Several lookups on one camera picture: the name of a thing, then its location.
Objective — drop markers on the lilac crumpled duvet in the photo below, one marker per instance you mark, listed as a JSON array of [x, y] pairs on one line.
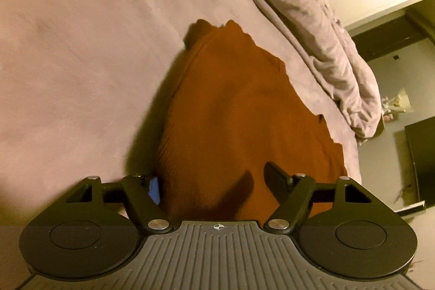
[[306, 21]]

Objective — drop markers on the brown button cardigan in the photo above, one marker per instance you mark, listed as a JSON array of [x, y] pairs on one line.
[[238, 106]]

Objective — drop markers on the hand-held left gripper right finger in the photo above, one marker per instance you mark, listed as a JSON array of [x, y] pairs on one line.
[[277, 179]]

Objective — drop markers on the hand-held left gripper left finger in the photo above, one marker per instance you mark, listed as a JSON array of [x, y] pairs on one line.
[[154, 189]]

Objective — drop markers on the bed with lilac sheet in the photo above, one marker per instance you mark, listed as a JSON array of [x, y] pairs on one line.
[[85, 55]]

